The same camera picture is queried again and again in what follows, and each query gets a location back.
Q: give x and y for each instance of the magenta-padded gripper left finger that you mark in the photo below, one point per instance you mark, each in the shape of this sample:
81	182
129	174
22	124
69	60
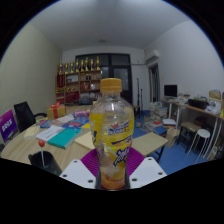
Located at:
87	163

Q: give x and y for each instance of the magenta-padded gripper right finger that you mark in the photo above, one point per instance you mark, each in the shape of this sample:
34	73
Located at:
136	163

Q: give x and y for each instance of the yellow-labelled clear drink bottle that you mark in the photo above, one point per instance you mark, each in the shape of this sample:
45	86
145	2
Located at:
111	133

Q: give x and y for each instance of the pale yellow envelope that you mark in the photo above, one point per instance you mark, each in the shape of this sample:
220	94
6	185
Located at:
86	140

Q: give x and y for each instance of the teal book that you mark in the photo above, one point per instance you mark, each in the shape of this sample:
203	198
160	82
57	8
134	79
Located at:
65	137

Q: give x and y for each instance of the pink patterned package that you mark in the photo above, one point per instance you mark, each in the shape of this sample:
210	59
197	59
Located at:
81	114

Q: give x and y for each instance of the red ball stirrer stick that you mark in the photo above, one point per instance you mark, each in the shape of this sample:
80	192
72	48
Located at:
41	143

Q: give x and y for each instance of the stacks of books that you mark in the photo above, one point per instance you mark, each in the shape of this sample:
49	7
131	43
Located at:
156	115

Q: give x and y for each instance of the red and blue book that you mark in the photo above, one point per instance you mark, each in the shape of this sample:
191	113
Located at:
45	123

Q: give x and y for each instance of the yellow gift box red ribbon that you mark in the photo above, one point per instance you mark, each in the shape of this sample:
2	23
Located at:
56	111

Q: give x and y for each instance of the cream book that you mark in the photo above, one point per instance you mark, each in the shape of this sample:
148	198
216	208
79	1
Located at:
31	132

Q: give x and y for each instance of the wooden square stool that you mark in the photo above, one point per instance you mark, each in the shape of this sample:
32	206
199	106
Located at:
190	126

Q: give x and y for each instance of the black tripod stand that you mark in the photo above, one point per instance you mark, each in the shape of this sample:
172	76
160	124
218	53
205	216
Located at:
138	93

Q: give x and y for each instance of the white round stool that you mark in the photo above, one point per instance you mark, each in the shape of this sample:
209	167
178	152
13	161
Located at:
202	133

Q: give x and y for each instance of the black office chair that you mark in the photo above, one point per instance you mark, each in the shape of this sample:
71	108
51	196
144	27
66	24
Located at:
24	115

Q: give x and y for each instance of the black computer monitor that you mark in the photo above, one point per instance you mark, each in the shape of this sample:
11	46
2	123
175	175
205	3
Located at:
170	90

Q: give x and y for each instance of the wooden shelf unit with trophies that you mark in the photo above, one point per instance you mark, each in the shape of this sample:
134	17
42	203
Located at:
80	83

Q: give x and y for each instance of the cluttered wooden side desk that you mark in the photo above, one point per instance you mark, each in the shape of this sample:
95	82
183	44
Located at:
203	111

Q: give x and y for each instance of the black box on desk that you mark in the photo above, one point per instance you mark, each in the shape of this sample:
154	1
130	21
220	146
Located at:
197	103

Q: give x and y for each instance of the purple sign board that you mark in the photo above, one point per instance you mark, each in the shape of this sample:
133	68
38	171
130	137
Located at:
7	125

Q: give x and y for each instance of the dark glass door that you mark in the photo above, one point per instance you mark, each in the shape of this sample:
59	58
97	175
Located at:
116	75

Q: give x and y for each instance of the white wall air conditioner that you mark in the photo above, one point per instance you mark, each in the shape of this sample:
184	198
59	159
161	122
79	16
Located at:
152	56

